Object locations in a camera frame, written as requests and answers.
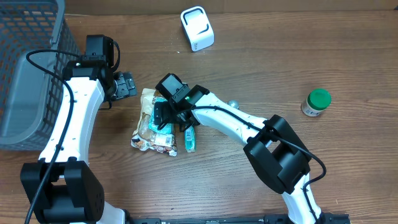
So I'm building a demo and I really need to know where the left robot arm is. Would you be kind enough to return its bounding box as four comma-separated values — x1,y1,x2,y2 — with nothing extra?
20,35,137,223

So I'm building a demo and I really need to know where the green lid labelled jar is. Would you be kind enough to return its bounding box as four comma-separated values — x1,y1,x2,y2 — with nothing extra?
301,88,332,117

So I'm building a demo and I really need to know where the teal tissue pack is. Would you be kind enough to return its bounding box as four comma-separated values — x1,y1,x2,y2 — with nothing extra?
184,126,196,153

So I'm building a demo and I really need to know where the white barcode scanner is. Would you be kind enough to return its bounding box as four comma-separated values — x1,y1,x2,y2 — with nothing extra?
180,6,215,52

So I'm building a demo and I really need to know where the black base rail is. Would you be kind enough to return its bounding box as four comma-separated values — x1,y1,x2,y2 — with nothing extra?
126,213,351,224

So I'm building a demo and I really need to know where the dark grey plastic basket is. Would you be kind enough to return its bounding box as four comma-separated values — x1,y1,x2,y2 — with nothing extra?
1,0,80,151

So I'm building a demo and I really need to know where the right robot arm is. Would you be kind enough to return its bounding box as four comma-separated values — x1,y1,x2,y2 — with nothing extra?
155,73,322,223

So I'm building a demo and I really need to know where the yellow liquid bottle silver cap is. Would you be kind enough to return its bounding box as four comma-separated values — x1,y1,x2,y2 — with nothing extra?
228,100,239,109

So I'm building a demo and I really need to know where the brown snack bag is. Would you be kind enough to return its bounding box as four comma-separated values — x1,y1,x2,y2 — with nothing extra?
131,88,177,157

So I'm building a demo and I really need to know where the teal wet wipes pack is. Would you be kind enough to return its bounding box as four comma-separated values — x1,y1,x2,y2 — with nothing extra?
148,96,174,134

